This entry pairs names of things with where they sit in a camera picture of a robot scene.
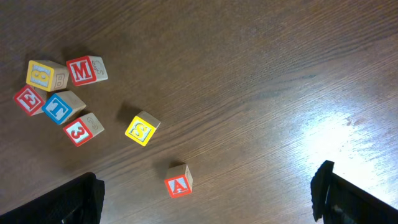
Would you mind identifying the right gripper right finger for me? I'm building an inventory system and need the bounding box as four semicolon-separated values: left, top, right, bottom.
310;160;397;224

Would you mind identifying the red E block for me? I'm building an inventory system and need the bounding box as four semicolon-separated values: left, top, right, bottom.
13;85;49;116

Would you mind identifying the red 3 block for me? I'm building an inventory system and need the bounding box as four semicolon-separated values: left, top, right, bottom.
63;113;104;147

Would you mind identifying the yellow S block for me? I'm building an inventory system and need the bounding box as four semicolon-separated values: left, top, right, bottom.
125;111;161;146

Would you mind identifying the blue T block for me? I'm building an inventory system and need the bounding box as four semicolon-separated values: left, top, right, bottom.
42;90;86;125

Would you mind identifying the yellow 8 block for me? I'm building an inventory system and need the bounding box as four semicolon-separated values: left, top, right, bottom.
26;60;70;92

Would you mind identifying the red A block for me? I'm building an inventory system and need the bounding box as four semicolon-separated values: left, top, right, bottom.
164;164;193;198

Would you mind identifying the red M block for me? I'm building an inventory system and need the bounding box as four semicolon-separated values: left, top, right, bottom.
66;55;108;86

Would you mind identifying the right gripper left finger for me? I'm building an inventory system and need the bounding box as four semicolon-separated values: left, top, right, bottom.
1;172;105;224

